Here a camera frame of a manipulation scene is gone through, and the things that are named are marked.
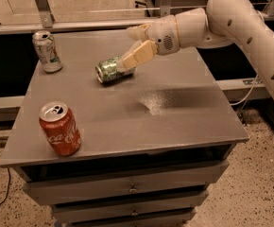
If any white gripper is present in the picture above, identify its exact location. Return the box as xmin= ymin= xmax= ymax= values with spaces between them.
xmin=121 ymin=15 xmax=180 ymax=69

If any green soda can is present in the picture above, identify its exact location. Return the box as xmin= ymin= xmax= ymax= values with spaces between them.
xmin=95 ymin=56 xmax=135 ymax=83

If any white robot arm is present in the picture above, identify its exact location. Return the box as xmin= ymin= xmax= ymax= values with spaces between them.
xmin=117 ymin=0 xmax=274 ymax=100

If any white soda can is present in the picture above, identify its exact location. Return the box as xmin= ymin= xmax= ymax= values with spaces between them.
xmin=32 ymin=30 xmax=62 ymax=73

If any red Coca-Cola can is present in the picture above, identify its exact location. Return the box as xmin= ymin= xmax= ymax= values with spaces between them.
xmin=39 ymin=101 xmax=81 ymax=156

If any grey drawer cabinet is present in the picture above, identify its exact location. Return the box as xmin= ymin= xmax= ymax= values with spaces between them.
xmin=0 ymin=30 xmax=248 ymax=227

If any grey metal railing frame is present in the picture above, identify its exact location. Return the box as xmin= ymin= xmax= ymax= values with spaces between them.
xmin=0 ymin=0 xmax=274 ymax=36

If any white cable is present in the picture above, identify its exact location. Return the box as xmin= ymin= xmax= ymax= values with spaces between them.
xmin=230 ymin=74 xmax=260 ymax=107

